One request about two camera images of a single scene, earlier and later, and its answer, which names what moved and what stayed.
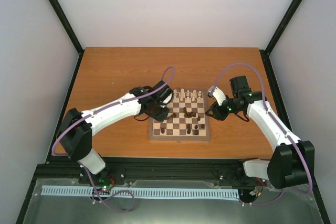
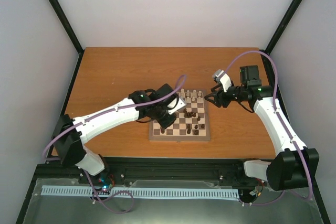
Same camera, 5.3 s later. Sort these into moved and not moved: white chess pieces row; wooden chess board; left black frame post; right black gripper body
Moved: right black gripper body
Not moved: white chess pieces row; left black frame post; wooden chess board
